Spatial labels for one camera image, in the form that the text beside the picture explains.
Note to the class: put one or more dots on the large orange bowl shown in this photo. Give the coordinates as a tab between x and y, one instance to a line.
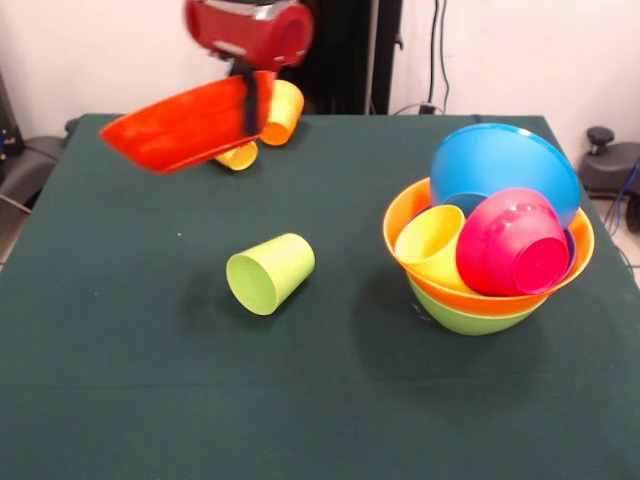
500	305

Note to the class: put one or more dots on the dark green tablecloth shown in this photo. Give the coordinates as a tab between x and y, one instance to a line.
200	375

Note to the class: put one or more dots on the yellow cup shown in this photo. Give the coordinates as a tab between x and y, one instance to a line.
430	240

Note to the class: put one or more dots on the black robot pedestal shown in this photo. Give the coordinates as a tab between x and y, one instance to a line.
350	55

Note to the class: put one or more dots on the green bowl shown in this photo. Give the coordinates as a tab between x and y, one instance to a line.
465	320

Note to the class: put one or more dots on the yellow-orange cup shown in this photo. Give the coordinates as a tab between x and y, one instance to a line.
240	159

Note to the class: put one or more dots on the orange cup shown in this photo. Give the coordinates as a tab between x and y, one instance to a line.
285	110

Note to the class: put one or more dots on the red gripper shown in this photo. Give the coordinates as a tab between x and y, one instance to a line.
240	35

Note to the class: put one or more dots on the black equipment box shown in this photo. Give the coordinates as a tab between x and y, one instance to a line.
7	130

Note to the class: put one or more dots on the purple bowl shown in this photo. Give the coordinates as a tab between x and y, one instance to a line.
571	247

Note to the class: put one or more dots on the blue bowl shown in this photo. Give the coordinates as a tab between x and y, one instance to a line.
500	160

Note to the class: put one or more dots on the green cup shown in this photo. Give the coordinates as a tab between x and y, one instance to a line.
265	280

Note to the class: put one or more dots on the small pink bowl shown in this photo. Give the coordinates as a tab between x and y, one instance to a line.
505	250

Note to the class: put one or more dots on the red bowl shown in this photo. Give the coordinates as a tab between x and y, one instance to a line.
185	130

